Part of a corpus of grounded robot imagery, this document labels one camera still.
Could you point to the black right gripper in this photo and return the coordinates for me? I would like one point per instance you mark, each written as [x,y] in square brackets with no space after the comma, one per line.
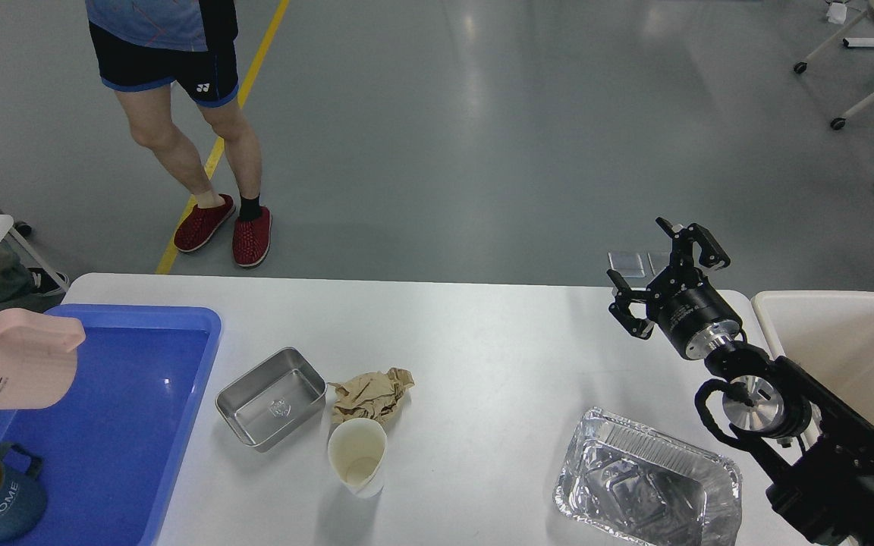
[680,300]

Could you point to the aluminium foil tray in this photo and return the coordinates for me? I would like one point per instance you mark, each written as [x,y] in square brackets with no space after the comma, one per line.
[646,487]

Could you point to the stainless steel rectangular container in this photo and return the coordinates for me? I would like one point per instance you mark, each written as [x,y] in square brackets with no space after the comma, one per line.
[266,404]

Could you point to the pink home mug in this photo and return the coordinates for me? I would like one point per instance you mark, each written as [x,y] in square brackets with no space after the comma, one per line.
[38,358]

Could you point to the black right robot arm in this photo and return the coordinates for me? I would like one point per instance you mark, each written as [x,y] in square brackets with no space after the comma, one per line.
[817,450]

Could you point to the left floor outlet plate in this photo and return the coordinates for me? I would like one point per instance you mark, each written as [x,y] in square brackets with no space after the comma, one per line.
[628,264]

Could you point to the beige plastic bin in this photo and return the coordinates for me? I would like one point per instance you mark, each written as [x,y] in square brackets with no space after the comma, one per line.
[828,333]

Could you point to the crumpled brown paper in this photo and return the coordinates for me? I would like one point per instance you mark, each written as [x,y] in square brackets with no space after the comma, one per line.
[375,395]

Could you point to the white paper cup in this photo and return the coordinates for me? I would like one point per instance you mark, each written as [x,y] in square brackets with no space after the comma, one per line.
[357,453]

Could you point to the blue plastic tray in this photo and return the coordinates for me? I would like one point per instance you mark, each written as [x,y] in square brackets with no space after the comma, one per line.
[113,447]

